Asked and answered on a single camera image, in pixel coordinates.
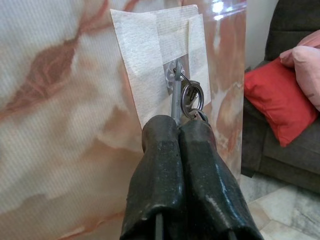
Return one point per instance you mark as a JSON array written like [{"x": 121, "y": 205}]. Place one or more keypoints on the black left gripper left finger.
[{"x": 157, "y": 175}]

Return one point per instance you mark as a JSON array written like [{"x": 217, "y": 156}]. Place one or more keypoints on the salmon pink cushion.
[{"x": 312, "y": 41}]

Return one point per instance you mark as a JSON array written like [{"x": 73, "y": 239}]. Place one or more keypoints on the beige masking tape strip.
[
  {"x": 172, "y": 37},
  {"x": 198, "y": 50},
  {"x": 140, "y": 62}
]

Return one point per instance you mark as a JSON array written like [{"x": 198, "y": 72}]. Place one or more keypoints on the silver key bunch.
[{"x": 176, "y": 100}]

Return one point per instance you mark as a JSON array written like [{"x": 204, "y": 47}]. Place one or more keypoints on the dark grey sofa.
[{"x": 287, "y": 170}]

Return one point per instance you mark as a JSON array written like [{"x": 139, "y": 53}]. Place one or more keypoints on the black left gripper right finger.
[{"x": 212, "y": 195}]

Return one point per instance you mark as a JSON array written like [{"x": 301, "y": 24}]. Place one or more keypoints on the red cushion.
[{"x": 275, "y": 100}]

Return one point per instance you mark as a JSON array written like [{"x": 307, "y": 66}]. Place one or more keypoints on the marble pattern upright panel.
[{"x": 62, "y": 125}]

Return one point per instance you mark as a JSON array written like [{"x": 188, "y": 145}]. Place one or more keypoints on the light pink cushion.
[{"x": 305, "y": 70}]

